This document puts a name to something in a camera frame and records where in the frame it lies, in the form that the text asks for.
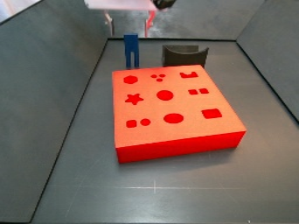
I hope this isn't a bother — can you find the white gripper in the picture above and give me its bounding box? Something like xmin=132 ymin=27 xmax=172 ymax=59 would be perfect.
xmin=84 ymin=0 xmax=156 ymax=38

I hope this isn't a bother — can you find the blue square-circle object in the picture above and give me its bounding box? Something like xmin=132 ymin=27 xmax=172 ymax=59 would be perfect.
xmin=124 ymin=33 xmax=138 ymax=68

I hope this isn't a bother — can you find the black curved fixture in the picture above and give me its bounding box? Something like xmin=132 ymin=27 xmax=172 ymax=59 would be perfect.
xmin=162 ymin=45 xmax=209 ymax=67

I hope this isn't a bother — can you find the red shape-sorter block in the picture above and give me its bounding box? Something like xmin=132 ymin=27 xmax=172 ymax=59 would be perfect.
xmin=112 ymin=66 xmax=246 ymax=163

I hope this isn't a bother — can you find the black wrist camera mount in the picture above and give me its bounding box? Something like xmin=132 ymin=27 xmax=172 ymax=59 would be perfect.
xmin=152 ymin=0 xmax=176 ymax=10

